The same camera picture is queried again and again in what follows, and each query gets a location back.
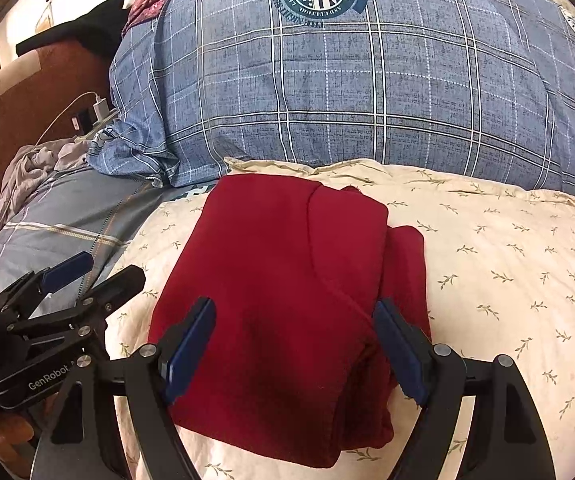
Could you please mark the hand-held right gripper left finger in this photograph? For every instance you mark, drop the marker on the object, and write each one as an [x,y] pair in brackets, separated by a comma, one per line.
[187,355]

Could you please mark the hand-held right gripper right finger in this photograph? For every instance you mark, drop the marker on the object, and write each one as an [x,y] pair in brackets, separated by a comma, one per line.
[402,355]

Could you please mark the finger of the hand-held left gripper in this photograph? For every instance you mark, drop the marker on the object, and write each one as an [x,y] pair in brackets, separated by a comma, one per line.
[117,285]
[69,267]

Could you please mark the red knit garment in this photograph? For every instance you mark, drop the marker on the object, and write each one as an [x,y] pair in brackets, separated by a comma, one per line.
[277,270]

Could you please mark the grey plaid bed sheet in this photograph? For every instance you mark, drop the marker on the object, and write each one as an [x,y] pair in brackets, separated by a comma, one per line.
[67,210]

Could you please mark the grey crumpled cloth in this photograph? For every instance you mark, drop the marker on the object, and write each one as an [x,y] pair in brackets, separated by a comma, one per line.
[32,165]

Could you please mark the white leaf-print cloth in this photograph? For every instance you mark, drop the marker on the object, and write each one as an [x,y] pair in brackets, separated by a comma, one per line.
[492,270]

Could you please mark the white charger plug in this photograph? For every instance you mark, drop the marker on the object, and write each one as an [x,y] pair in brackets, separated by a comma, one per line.
[101,109]

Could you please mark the brown headboard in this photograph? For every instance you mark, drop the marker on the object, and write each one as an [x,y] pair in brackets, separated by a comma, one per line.
[32,100]

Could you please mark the black cloth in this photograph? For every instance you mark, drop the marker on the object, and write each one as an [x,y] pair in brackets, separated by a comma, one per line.
[87,25]

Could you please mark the blue plaid quilt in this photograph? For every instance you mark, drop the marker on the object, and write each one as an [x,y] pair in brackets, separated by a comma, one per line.
[367,85]

